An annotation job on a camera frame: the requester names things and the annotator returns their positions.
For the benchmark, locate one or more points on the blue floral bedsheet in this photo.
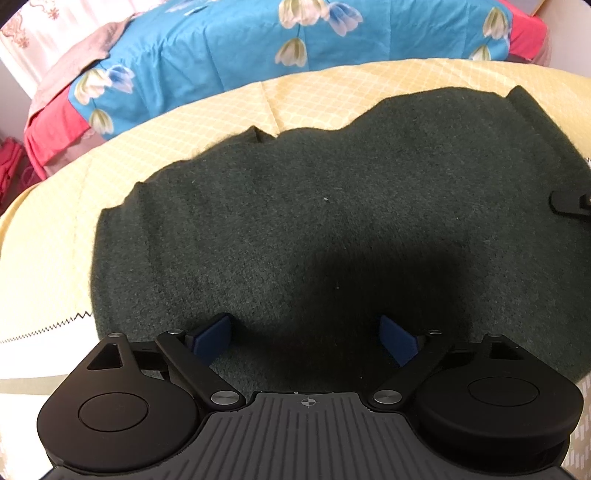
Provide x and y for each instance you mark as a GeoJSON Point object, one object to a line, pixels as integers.
{"type": "Point", "coordinates": [231, 50]}

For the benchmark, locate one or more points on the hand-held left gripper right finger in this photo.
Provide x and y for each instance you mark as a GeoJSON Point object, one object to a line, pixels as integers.
{"type": "Point", "coordinates": [396, 340]}

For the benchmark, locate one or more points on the white beige zigzag blanket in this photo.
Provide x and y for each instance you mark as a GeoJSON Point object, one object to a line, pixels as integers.
{"type": "Point", "coordinates": [37, 364]}

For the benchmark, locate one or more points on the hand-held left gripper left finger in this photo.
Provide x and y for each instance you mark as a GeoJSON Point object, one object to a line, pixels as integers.
{"type": "Point", "coordinates": [213, 339]}

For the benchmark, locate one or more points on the red bed sheet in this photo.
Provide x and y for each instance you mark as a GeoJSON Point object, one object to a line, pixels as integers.
{"type": "Point", "coordinates": [51, 138]}

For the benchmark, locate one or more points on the red clothes pile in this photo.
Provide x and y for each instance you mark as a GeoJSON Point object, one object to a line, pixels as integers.
{"type": "Point", "coordinates": [8, 170]}

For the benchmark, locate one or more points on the white floral curtain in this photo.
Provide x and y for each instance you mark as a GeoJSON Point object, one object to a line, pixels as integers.
{"type": "Point", "coordinates": [41, 32]}

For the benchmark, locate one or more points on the dark green knit sweater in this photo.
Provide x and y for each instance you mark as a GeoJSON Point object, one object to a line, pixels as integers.
{"type": "Point", "coordinates": [323, 221]}

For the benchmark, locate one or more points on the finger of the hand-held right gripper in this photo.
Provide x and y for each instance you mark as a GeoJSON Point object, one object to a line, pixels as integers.
{"type": "Point", "coordinates": [572, 203]}

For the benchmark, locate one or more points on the yellow quilted blanket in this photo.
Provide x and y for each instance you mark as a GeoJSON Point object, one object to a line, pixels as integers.
{"type": "Point", "coordinates": [69, 221]}

